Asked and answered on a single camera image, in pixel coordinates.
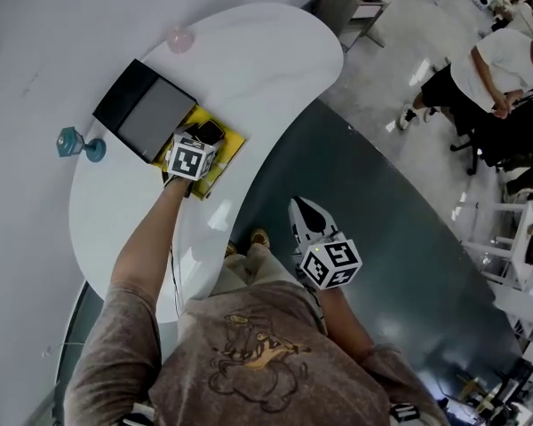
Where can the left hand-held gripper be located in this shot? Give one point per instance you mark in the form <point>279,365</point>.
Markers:
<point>190,160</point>

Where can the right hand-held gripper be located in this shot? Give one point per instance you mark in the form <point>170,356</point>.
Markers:
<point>331,262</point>

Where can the black makeup compact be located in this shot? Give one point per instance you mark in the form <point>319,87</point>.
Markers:
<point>211,131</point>

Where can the black box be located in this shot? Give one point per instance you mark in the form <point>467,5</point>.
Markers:
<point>135,100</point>

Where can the person's left forearm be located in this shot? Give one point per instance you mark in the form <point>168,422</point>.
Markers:
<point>148,238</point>

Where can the person's right forearm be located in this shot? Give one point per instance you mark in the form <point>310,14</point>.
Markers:
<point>342,322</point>

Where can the yellow tray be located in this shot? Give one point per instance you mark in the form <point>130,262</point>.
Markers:
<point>231,142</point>

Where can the person's beige trousers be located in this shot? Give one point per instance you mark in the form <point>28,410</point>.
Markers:
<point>260,266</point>

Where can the person's brown shoe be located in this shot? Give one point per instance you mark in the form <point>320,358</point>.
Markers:
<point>260,237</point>
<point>230,248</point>

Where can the teal table lamp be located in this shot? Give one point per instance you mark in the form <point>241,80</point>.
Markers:
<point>73,142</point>

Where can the pink glass ornament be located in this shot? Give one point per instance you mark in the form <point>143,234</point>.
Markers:
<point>180,40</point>

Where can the person's brown printed shirt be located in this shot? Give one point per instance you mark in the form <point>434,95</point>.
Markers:
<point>257,362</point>

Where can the white shelf cart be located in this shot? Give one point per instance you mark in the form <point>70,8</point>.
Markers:
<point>511,246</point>

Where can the black office chair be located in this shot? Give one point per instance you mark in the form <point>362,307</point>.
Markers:
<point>515,136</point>

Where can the grey metal desk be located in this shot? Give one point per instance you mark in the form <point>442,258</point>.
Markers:
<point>351,5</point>

